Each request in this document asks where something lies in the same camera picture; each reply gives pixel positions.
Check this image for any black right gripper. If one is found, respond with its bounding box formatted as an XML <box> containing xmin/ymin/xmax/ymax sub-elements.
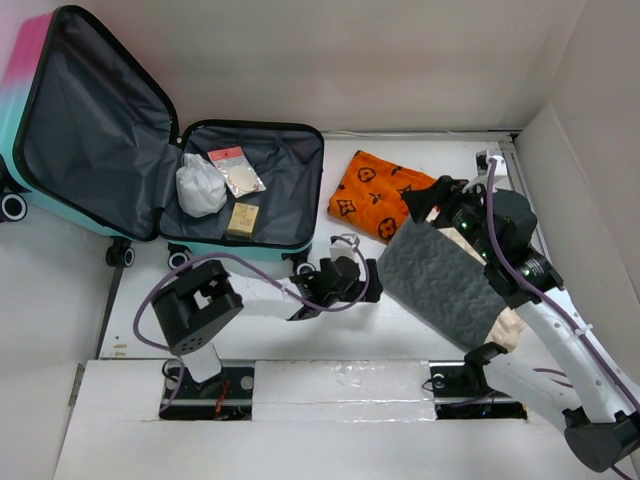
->
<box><xmin>400</xmin><ymin>175</ymin><xmax>499</xmax><ymax>263</ymax></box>

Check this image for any grey and cream fleece garment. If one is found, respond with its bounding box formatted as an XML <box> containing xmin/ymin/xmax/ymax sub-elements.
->
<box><xmin>377</xmin><ymin>219</ymin><xmax>526</xmax><ymax>352</ymax></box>

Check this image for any orange patterned towel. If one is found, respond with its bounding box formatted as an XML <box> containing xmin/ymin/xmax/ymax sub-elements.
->
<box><xmin>327</xmin><ymin>150</ymin><xmax>436</xmax><ymax>243</ymax></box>

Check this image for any small yellow box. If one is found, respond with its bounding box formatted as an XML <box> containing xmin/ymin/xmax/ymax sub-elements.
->
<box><xmin>226</xmin><ymin>203</ymin><xmax>259</xmax><ymax>239</ymax></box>

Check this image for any makeup puff plastic packet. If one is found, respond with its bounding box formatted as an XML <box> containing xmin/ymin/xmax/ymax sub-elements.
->
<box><xmin>207</xmin><ymin>146</ymin><xmax>266</xmax><ymax>198</ymax></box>

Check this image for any white plastic bag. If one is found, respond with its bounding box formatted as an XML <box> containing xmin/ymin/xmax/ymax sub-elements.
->
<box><xmin>176</xmin><ymin>153</ymin><xmax>227</xmax><ymax>218</ymax></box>

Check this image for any pink and teal suitcase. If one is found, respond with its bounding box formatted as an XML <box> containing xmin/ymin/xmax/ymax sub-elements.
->
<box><xmin>1</xmin><ymin>5</ymin><xmax>324</xmax><ymax>267</ymax></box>

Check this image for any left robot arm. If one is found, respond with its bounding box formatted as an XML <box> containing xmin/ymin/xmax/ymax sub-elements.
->
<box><xmin>151</xmin><ymin>256</ymin><xmax>383</xmax><ymax>397</ymax></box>

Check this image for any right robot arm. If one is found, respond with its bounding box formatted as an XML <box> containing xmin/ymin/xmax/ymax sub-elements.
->
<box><xmin>401</xmin><ymin>176</ymin><xmax>639</xmax><ymax>473</ymax></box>

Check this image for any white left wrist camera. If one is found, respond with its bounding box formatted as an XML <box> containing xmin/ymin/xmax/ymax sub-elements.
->
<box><xmin>329</xmin><ymin>233</ymin><xmax>360</xmax><ymax>262</ymax></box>

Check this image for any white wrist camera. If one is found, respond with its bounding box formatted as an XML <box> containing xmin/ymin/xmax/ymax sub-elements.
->
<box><xmin>475</xmin><ymin>149</ymin><xmax>508</xmax><ymax>178</ymax></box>
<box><xmin>329</xmin><ymin>233</ymin><xmax>360</xmax><ymax>262</ymax></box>

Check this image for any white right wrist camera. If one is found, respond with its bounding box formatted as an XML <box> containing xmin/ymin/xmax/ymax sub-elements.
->
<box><xmin>475</xmin><ymin>149</ymin><xmax>508</xmax><ymax>178</ymax></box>

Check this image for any aluminium frame rail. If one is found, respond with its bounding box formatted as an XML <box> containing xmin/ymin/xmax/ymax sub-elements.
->
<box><xmin>311</xmin><ymin>130</ymin><xmax>530</xmax><ymax>260</ymax></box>

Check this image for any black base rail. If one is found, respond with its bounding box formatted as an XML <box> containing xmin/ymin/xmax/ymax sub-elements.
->
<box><xmin>159</xmin><ymin>360</ymin><xmax>528</xmax><ymax>423</ymax></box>

